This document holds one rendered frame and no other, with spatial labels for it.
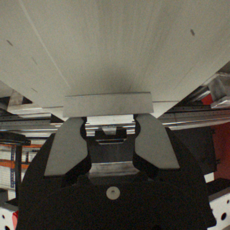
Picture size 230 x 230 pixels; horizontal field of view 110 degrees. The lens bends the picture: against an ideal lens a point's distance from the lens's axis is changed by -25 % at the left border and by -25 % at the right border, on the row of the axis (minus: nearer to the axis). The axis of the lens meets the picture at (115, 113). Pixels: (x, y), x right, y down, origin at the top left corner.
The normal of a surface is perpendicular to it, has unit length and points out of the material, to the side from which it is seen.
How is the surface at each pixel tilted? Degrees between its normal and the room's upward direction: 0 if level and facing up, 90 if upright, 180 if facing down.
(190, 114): 90
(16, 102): 90
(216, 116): 90
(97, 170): 90
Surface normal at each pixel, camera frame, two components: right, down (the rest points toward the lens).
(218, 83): -1.00, 0.05
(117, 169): 0.01, -0.30
